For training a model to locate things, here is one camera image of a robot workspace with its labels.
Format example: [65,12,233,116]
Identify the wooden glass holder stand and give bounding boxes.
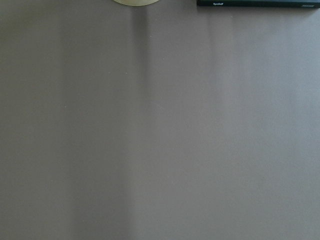
[114,0,159,7]

